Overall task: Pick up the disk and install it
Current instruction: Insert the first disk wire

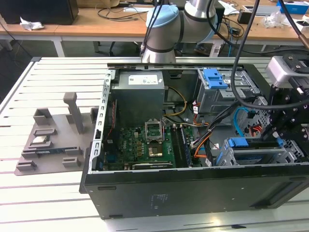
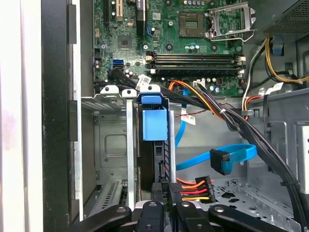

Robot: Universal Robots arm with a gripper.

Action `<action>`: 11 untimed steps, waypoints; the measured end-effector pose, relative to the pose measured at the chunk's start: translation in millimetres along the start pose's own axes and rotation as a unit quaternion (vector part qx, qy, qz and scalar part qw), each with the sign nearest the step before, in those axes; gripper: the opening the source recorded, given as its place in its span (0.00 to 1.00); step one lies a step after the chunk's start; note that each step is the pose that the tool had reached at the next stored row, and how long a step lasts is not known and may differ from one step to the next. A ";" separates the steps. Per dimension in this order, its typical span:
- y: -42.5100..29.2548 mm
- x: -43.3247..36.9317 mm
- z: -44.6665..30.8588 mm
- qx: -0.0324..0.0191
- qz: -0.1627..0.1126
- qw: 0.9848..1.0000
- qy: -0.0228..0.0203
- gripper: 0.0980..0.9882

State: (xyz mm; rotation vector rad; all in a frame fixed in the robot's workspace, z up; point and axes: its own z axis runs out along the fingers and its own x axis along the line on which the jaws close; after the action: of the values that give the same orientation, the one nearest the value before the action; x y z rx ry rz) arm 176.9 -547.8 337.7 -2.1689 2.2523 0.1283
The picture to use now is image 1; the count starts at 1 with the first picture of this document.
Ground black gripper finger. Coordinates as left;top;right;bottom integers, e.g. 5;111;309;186
260;84;282;143
275;125;309;145

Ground red orange power wire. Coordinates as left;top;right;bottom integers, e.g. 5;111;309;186
249;122;266;138

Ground metal disk bay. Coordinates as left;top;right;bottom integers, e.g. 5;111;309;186
216;136;299;167

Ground metal drive cage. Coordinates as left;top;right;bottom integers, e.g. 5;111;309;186
195;68;268;116

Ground blue plastic drive latch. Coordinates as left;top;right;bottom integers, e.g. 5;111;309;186
203;69;229;89

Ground white power strip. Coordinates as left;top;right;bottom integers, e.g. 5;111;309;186
209;44;222;58

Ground white box black inlay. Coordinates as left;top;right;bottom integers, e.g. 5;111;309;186
288;18;309;32

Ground crumpled clear plastic bag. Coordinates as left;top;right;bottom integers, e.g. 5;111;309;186
262;11;288;29

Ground dark shoe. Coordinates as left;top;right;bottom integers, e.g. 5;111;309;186
194;43;213;55

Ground small black container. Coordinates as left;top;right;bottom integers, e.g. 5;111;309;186
237;11;254;25

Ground flat grey box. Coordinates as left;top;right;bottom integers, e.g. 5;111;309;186
252;5;282;17

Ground blue cardboard box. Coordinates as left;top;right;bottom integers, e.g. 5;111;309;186
277;0;309;15

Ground installed RAM stick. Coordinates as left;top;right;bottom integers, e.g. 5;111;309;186
180;125;194;167

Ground black RAM slot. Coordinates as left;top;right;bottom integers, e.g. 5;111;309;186
170;124;188;169

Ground white paper sheets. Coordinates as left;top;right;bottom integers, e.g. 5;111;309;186
218;0;237;16

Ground metal socket cover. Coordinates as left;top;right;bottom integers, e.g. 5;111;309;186
144;119;165;143

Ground CPU socket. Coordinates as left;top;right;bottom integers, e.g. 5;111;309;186
147;142;165;160

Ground grey power supply unit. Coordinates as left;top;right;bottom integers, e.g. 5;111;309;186
111;71;166;121

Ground black graphics card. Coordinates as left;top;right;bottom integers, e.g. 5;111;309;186
131;162;175;170

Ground black open PC case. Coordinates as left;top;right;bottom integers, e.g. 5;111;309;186
79;61;309;220

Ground green motherboard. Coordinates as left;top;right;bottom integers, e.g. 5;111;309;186
102;125;194;171

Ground grey parts rack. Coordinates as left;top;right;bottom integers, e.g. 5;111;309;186
14;92;99;177

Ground RAM stick blue label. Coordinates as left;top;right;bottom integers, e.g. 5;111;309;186
35;149;66;156

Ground silver CPU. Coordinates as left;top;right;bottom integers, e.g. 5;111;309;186
32;136;51;145

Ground large black box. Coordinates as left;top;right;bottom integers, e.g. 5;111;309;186
0;0;79;26

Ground crumpled white paper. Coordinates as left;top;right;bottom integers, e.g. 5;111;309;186
19;16;45;31

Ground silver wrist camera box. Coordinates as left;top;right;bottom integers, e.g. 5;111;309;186
265;56;299;87

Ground blue data wire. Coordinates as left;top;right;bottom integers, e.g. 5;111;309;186
234;105;256;138

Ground black wire bundle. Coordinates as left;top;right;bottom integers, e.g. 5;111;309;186
193;101;242;167

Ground hanging blue cable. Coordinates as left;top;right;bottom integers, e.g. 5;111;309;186
226;24;239;58

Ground black cable brown sleeve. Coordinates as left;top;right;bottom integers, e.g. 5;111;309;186
277;0;309;50

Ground yellow wire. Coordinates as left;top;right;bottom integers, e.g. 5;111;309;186
164;86;188;117

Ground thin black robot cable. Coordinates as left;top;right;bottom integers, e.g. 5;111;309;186
140;0;165;58

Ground wooden desk white frame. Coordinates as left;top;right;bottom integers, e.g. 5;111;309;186
54;0;309;58
0;7;65;58

